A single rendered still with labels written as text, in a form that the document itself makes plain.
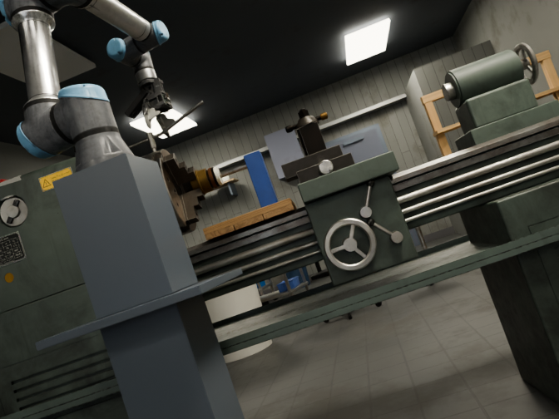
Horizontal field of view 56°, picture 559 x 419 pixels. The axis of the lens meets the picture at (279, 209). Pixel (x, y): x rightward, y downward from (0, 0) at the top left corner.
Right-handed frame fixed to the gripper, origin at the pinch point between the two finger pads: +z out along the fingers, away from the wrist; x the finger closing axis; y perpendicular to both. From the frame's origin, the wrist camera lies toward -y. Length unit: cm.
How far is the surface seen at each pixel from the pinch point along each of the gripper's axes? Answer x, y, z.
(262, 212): -11, 30, 43
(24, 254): -32, -42, 32
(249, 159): 1.1, 29.3, 21.6
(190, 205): -2.9, 4.4, 30.0
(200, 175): -1.8, 11.2, 21.2
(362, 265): -16, 55, 69
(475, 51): 569, 240, -164
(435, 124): 373, 133, -47
